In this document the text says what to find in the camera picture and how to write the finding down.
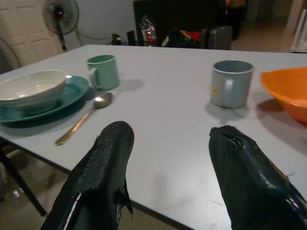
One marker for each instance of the mint green mug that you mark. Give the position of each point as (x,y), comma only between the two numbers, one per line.
(103,72)

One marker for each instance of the grey suitcase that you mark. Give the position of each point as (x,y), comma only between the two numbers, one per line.
(219,37)

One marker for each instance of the white ceramic bowl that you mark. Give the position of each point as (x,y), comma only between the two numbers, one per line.
(31,87)

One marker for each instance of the dark wooden cabinet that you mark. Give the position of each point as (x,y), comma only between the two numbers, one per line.
(182,14)

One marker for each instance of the orange plastic bowl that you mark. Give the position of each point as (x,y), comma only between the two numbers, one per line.
(287,88)

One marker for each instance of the black table leg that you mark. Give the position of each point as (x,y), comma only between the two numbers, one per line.
(19,182)

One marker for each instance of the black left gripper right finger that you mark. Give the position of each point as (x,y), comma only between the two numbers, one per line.
(249,182)

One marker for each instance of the white panelled door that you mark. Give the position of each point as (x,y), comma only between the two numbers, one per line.
(24,31)

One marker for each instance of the red patterned plastic bag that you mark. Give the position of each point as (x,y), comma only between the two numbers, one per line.
(148,31)

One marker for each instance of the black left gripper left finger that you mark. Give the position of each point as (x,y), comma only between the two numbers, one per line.
(100,172)

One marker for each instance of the white framed object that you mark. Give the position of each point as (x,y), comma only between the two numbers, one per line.
(299,31)

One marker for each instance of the metal spoon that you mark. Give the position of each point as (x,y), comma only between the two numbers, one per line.
(86,115)

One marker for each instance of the black bag with colourful items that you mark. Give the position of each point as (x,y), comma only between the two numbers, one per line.
(182,38)

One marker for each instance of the black standing fan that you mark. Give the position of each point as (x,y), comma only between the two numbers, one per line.
(60,16)

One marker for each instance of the grey blue mug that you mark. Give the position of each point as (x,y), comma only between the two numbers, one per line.
(231,83)

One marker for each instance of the teal ceramic plate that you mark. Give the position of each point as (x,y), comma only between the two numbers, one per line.
(67,95)

